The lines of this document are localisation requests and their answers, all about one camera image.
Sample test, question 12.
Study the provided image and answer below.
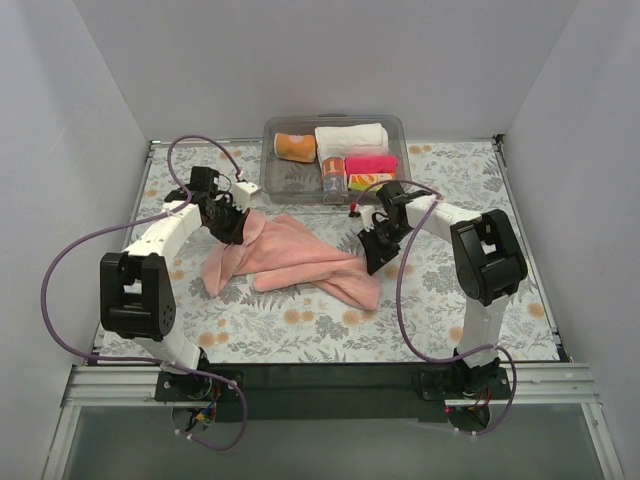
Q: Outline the rabbit print towel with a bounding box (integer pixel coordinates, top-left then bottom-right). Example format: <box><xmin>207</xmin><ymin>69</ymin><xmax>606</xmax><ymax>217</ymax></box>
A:
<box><xmin>321</xmin><ymin>157</ymin><xmax>347</xmax><ymax>193</ymax></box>

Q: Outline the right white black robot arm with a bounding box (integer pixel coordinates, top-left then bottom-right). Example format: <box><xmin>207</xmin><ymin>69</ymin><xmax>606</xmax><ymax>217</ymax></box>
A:
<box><xmin>349</xmin><ymin>180</ymin><xmax>528</xmax><ymax>402</ymax></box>

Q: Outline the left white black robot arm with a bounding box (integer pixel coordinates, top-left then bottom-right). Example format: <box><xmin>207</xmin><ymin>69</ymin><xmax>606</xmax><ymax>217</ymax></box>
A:
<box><xmin>100</xmin><ymin>166</ymin><xmax>259</xmax><ymax>400</ymax></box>

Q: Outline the floral table mat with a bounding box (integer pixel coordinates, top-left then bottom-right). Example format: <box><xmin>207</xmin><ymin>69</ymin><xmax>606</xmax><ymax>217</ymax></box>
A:
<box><xmin>97</xmin><ymin>139</ymin><xmax>561</xmax><ymax>365</ymax></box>

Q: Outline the orange print rolled towel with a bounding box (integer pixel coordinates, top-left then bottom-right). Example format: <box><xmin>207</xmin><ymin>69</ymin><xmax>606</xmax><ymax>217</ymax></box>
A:
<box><xmin>347</xmin><ymin>173</ymin><xmax>395</xmax><ymax>192</ymax></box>

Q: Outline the hot pink rolled towel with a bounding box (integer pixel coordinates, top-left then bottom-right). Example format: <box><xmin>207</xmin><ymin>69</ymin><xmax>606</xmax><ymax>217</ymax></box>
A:
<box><xmin>345</xmin><ymin>155</ymin><xmax>398</xmax><ymax>175</ymax></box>

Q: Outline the clear plastic bin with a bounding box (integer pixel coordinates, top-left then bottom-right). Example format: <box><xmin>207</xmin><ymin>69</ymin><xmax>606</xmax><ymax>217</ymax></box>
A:
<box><xmin>260</xmin><ymin>115</ymin><xmax>410</xmax><ymax>205</ymax></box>

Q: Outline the white rolled towel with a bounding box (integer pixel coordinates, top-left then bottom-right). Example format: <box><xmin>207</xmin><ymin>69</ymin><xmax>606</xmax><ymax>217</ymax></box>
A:
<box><xmin>314</xmin><ymin>123</ymin><xmax>389</xmax><ymax>160</ymax></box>

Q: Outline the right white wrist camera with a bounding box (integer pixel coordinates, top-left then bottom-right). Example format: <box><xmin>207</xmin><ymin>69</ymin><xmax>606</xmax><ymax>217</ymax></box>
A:
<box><xmin>348</xmin><ymin>203</ymin><xmax>376</xmax><ymax>232</ymax></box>

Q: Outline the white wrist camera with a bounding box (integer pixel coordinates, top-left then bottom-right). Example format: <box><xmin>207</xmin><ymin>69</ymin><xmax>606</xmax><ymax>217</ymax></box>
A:
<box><xmin>348</xmin><ymin>203</ymin><xmax>376</xmax><ymax>232</ymax></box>
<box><xmin>229</xmin><ymin>175</ymin><xmax>261</xmax><ymax>212</ymax></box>

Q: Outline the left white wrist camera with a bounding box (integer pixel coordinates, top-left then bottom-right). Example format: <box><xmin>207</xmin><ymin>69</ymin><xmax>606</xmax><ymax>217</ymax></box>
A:
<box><xmin>229</xmin><ymin>175</ymin><xmax>261</xmax><ymax>212</ymax></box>

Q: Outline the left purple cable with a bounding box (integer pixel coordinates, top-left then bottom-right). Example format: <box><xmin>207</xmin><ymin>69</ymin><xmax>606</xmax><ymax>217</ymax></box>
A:
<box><xmin>40</xmin><ymin>134</ymin><xmax>250</xmax><ymax>452</ymax></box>

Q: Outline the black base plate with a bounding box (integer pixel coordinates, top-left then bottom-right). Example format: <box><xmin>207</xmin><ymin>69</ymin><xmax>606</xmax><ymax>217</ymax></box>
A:
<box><xmin>154</xmin><ymin>362</ymin><xmax>511</xmax><ymax>423</ymax></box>

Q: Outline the aluminium frame rail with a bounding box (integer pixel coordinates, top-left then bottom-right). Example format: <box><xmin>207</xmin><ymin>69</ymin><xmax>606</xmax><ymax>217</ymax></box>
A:
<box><xmin>65</xmin><ymin>363</ymin><xmax>600</xmax><ymax>405</ymax></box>

